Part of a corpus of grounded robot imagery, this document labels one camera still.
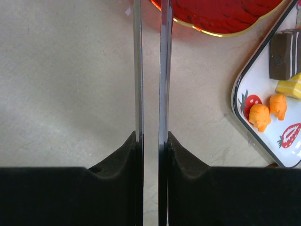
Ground orange fish pastry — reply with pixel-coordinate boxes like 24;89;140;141
269;94;287;121
248;104;271;132

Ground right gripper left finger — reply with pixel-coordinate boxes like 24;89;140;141
0;133;143;226

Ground yellow cake slice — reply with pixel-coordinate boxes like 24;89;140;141
276;73;301;100

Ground red three-tier cake stand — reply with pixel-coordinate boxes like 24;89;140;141
150;0;286;38

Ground metal serving tongs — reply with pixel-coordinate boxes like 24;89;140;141
131;0;174;226

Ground upper orange fish pastry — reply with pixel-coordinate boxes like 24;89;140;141
269;94;287;121

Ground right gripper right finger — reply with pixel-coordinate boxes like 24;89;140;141
158;133;301;226

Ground chocolate cake slice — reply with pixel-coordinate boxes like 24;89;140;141
269;28;301;81

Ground lower orange fish pastry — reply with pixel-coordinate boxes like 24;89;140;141
248;104;271;132

